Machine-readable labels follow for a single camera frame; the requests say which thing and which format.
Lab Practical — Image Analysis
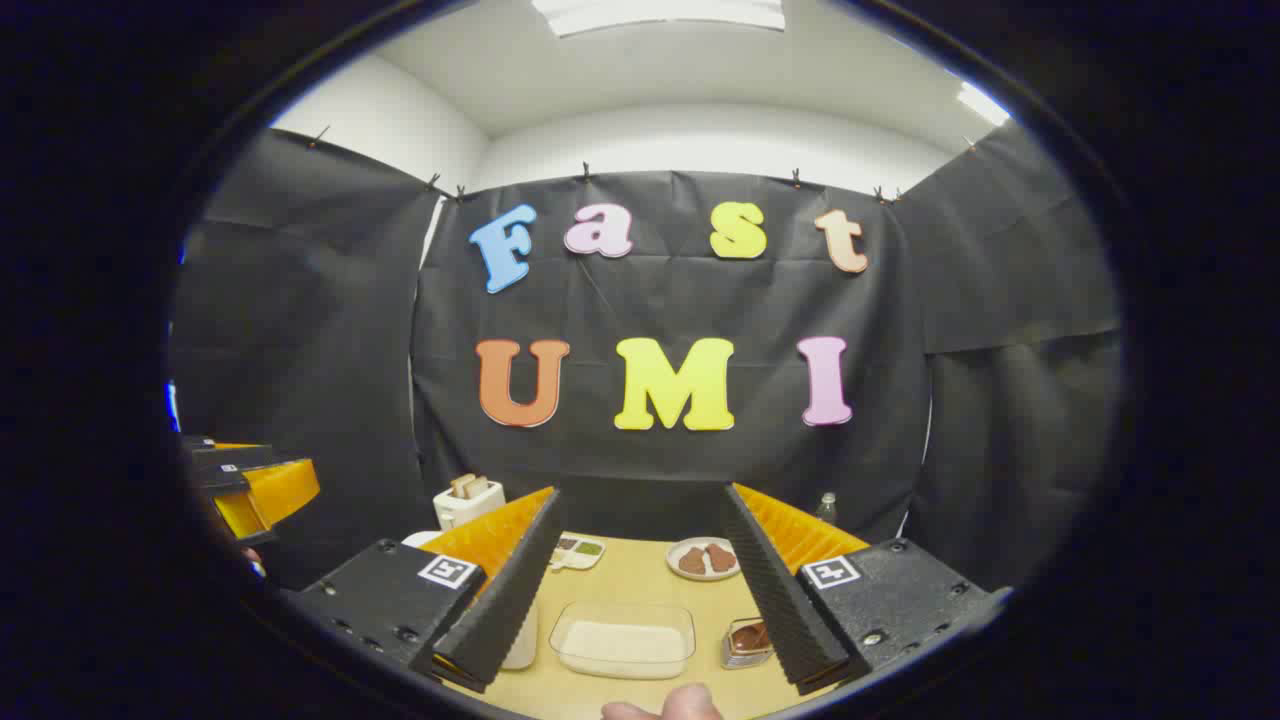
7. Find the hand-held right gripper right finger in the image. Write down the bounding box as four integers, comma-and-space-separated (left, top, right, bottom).
722, 483, 1011, 696

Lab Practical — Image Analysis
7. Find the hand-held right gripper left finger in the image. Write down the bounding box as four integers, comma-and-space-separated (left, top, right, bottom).
285, 487, 563, 693

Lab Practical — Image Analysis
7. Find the white rice cooker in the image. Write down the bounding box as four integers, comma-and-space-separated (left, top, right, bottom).
402, 530, 539, 671

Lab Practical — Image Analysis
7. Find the clear chopstick holder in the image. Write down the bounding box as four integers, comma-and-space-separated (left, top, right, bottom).
720, 617, 776, 670

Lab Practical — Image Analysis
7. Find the white plate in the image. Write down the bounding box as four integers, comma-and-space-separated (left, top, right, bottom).
667, 537, 743, 582

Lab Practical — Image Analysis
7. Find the white divided condiment tray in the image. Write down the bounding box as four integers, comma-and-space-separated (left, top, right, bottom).
548, 535, 606, 571

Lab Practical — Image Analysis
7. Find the white toaster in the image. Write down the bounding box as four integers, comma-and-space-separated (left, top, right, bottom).
433, 475, 506, 531

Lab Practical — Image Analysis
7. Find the ceiling light panel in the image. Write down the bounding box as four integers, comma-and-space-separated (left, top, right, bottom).
530, 0, 786, 38
957, 80, 1011, 128

